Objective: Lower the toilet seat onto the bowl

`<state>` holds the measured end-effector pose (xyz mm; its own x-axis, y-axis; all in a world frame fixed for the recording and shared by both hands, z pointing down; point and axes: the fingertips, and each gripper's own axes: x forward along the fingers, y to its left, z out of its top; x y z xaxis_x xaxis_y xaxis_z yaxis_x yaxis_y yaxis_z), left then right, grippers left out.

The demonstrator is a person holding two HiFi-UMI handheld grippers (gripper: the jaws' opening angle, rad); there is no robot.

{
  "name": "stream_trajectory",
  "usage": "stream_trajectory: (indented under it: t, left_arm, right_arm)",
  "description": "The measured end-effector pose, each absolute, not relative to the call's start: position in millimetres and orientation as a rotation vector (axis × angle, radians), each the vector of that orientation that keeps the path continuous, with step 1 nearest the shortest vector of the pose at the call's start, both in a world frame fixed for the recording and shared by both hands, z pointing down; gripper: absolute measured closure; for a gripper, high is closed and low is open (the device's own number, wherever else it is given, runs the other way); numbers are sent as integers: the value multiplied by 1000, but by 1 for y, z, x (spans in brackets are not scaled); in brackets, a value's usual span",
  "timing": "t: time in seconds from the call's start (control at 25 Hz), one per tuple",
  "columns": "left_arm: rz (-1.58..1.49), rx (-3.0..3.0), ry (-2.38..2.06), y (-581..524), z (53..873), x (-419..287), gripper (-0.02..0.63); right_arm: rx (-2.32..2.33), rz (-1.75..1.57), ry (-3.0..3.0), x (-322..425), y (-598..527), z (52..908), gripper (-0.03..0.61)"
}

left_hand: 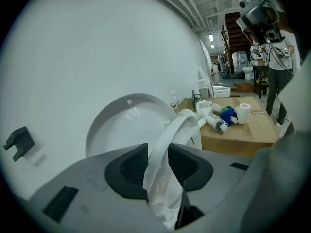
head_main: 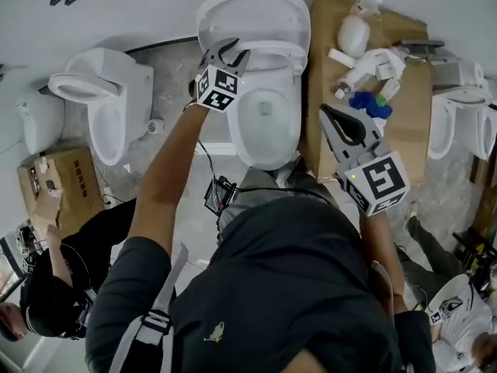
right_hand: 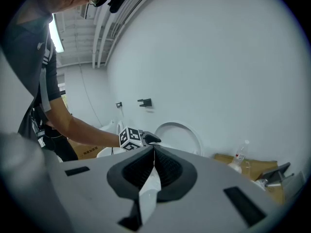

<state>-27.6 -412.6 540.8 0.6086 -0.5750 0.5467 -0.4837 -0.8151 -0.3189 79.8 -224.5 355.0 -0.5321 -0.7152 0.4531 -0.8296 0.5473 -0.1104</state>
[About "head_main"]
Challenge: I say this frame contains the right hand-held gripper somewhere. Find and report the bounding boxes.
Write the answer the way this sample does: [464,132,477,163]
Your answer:
[318,105,412,218]

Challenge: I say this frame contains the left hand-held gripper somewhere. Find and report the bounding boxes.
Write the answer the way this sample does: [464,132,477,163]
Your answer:
[193,37,252,113]

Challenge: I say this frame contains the white round object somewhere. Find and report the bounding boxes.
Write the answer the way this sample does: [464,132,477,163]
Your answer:
[196,0,311,75]

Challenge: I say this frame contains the person's right forearm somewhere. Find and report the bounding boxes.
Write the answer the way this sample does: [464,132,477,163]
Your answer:
[359,207,413,316]

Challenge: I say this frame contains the person's left forearm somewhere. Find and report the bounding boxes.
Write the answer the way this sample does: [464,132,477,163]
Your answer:
[124,103,210,256]

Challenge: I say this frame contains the white toilet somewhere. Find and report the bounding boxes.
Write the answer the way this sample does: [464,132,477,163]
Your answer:
[15,89,66,155]
[48,47,155,167]
[227,39,311,172]
[426,61,488,161]
[475,105,497,162]

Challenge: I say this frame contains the blue cloth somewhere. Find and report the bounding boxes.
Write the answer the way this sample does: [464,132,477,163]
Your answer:
[348,90,394,119]

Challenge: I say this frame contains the large flat cardboard sheet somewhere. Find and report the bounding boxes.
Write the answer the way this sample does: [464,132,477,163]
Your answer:
[306,0,434,186]

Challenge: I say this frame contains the white plastic bottle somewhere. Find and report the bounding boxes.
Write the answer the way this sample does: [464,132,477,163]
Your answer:
[334,51,381,99]

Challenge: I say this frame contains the white paper packet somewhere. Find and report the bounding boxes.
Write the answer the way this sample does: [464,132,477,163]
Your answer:
[373,47,407,81]

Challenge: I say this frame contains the white tube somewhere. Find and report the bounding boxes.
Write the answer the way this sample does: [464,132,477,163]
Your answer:
[328,47,356,68]

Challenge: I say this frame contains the person's grey trousers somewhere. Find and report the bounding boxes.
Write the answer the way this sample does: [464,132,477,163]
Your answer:
[215,165,342,244]

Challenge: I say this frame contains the white rounded jug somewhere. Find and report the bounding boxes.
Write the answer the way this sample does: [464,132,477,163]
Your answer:
[336,13,371,58]

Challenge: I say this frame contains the clear plastic wrap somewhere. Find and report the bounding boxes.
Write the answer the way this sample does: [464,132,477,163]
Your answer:
[421,157,485,228]

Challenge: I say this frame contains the black metal holder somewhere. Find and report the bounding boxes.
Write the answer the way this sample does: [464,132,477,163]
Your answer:
[401,38,447,61]

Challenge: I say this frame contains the black belt-worn device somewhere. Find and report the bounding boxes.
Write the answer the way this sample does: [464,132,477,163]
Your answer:
[203,175,238,216]

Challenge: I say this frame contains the person in grey shirt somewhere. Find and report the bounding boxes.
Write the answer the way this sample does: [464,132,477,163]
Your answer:
[85,196,440,373]

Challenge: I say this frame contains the tall brown carton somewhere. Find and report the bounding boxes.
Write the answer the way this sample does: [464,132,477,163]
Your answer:
[469,157,497,232]

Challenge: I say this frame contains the open brown cardboard box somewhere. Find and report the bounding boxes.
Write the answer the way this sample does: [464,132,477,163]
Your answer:
[17,148,106,241]

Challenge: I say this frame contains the window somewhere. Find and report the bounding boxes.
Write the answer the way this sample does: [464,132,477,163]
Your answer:
[0,227,24,302]

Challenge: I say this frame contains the black cable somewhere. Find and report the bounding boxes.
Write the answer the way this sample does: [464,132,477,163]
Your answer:
[196,138,218,181]

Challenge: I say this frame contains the grey harness strap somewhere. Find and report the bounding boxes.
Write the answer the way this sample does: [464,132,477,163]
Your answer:
[110,242,191,373]
[370,260,408,318]

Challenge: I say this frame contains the black yellow metal frame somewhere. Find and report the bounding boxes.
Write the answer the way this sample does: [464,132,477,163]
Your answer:
[452,226,497,275]

